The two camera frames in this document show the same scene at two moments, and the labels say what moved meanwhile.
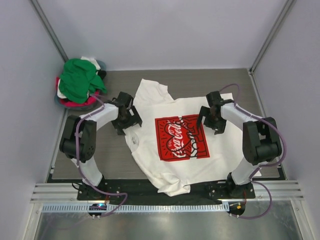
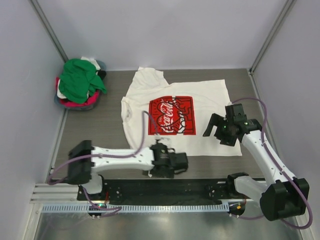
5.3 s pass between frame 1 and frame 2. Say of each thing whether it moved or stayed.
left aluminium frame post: stayed
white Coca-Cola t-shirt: moved
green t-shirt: stayed
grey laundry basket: stayed
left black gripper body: moved
